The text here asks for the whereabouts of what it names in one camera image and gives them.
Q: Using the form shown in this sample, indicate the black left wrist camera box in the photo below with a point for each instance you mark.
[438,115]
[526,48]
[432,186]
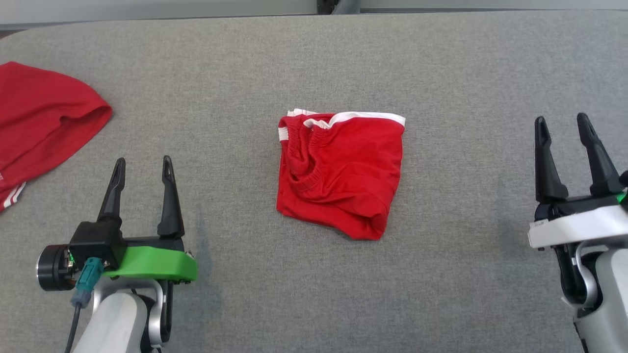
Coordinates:
[93,238]

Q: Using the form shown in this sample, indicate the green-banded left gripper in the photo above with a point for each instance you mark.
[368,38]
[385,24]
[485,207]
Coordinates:
[152,262]

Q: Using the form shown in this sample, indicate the red basketball jersey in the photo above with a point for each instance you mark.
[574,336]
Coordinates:
[39,113]

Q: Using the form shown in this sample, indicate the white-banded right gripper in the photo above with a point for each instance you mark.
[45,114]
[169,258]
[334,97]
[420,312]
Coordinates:
[579,225]

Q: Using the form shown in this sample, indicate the grey slotted metal post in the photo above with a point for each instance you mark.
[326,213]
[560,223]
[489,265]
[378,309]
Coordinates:
[326,6]

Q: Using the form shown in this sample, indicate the red shorts with white trim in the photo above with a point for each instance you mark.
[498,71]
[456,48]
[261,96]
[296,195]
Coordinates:
[353,171]

